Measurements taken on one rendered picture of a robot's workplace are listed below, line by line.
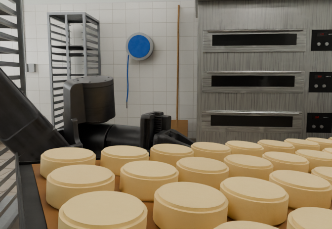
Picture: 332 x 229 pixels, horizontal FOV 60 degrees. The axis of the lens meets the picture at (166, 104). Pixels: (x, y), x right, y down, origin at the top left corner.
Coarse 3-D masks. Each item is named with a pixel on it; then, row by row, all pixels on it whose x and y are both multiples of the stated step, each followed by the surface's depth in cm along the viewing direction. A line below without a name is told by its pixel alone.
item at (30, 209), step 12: (24, 168) 28; (24, 180) 25; (24, 192) 23; (36, 192) 23; (24, 204) 21; (36, 204) 21; (24, 216) 16; (36, 216) 19; (24, 228) 15; (36, 228) 18
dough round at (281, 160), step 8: (272, 152) 34; (280, 152) 35; (272, 160) 31; (280, 160) 31; (288, 160) 31; (296, 160) 31; (304, 160) 32; (280, 168) 31; (288, 168) 31; (296, 168) 30; (304, 168) 31
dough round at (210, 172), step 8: (184, 160) 28; (192, 160) 28; (200, 160) 28; (208, 160) 29; (216, 160) 29; (176, 168) 27; (184, 168) 26; (192, 168) 25; (200, 168) 26; (208, 168) 26; (216, 168) 26; (224, 168) 26; (184, 176) 26; (192, 176) 25; (200, 176) 25; (208, 176) 25; (216, 176) 25; (224, 176) 26; (208, 184) 25; (216, 184) 25
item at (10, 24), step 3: (0, 18) 177; (3, 18) 182; (0, 21) 177; (3, 21) 182; (6, 21) 187; (9, 21) 192; (3, 24) 187; (6, 24) 187; (9, 24) 192; (12, 24) 197; (15, 24) 203; (12, 27) 199; (15, 27) 202
